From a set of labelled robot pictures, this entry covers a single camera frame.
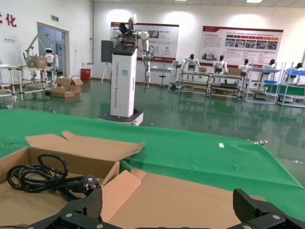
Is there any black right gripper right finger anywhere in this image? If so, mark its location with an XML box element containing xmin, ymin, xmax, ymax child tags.
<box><xmin>233</xmin><ymin>188</ymin><xmax>305</xmax><ymax>229</ymax></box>

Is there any white desk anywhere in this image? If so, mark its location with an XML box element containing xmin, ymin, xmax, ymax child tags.
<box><xmin>149</xmin><ymin>66</ymin><xmax>174</xmax><ymax>84</ymax></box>

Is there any flat cardboard floor box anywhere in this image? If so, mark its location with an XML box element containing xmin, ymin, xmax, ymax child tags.
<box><xmin>49</xmin><ymin>86</ymin><xmax>76</xmax><ymax>98</ymax></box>

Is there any green tablecloth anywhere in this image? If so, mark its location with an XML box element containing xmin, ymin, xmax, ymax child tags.
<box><xmin>0</xmin><ymin>108</ymin><xmax>303</xmax><ymax>217</ymax></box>

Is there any white wall pipe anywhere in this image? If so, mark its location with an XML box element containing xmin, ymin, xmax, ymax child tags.
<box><xmin>90</xmin><ymin>0</ymin><xmax>95</xmax><ymax>65</ymax></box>

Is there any red floor box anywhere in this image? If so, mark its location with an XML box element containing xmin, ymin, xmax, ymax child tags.
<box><xmin>81</xmin><ymin>68</ymin><xmax>92</xmax><ymax>81</ymax></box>

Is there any cardboard box on rack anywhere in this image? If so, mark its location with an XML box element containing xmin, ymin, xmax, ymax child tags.
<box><xmin>26</xmin><ymin>56</ymin><xmax>48</xmax><ymax>69</ymax></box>

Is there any cardboard box, oval flap hole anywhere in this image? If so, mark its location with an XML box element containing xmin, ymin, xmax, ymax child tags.
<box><xmin>0</xmin><ymin>130</ymin><xmax>146</xmax><ymax>229</ymax></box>

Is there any pipe frame workbench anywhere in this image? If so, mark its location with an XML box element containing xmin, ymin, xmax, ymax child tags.
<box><xmin>209</xmin><ymin>71</ymin><xmax>243</xmax><ymax>99</ymax></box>
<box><xmin>179</xmin><ymin>68</ymin><xmax>211</xmax><ymax>94</ymax></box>

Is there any black display board on stand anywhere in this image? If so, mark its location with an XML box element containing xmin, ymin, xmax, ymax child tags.
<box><xmin>101</xmin><ymin>40</ymin><xmax>114</xmax><ymax>83</ymax></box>

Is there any black power cable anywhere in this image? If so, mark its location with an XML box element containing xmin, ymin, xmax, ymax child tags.
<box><xmin>6</xmin><ymin>154</ymin><xmax>103</xmax><ymax>201</ymax></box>

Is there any white shelving rack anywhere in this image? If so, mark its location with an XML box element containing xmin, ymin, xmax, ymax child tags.
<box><xmin>244</xmin><ymin>61</ymin><xmax>282</xmax><ymax>105</ymax></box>
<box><xmin>276</xmin><ymin>62</ymin><xmax>305</xmax><ymax>107</ymax></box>

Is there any grey framed glass doorway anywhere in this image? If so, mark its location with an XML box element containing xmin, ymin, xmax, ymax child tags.
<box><xmin>37</xmin><ymin>21</ymin><xmax>70</xmax><ymax>77</ymax></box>

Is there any small white service robot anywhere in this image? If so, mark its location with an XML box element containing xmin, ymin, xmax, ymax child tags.
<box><xmin>44</xmin><ymin>47</ymin><xmax>59</xmax><ymax>72</ymax></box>

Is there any cardboard box, round flap hole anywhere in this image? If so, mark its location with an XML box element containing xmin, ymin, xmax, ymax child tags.
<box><xmin>101</xmin><ymin>168</ymin><xmax>265</xmax><ymax>229</ymax></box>

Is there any white pipe rack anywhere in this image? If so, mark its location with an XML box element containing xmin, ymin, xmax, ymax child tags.
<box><xmin>0</xmin><ymin>64</ymin><xmax>58</xmax><ymax>101</ymax></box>

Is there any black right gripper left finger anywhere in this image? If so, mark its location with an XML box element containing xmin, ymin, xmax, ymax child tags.
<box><xmin>27</xmin><ymin>188</ymin><xmax>105</xmax><ymax>229</ymax></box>

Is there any open cardboard floor box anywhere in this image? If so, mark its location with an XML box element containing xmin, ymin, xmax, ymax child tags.
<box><xmin>55</xmin><ymin>75</ymin><xmax>84</xmax><ymax>94</ymax></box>

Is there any white black humanoid robot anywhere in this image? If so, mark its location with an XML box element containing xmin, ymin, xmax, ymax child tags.
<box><xmin>261</xmin><ymin>59</ymin><xmax>277</xmax><ymax>71</ymax></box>
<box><xmin>239</xmin><ymin>58</ymin><xmax>251</xmax><ymax>73</ymax></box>
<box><xmin>213</xmin><ymin>55</ymin><xmax>227</xmax><ymax>73</ymax></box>
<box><xmin>287</xmin><ymin>62</ymin><xmax>305</xmax><ymax>84</ymax></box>
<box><xmin>181</xmin><ymin>54</ymin><xmax>200</xmax><ymax>72</ymax></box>

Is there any wide red white wall poster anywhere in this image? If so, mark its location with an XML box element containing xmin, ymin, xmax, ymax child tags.
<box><xmin>201</xmin><ymin>25</ymin><xmax>284</xmax><ymax>65</ymax></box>

